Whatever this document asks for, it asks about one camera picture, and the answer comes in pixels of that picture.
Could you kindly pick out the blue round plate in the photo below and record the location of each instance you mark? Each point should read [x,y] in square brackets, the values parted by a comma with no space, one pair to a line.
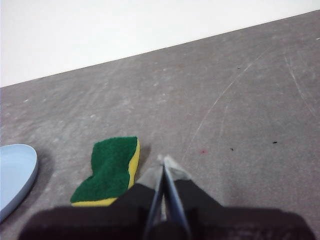
[15,175]

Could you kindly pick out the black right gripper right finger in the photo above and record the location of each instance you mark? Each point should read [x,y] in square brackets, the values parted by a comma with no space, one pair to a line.
[237,225]

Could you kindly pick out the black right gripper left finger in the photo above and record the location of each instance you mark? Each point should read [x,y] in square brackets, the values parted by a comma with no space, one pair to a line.
[100,220]

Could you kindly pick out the yellow sponge with green pad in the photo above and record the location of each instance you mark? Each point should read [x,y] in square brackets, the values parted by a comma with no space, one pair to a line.
[110,170]

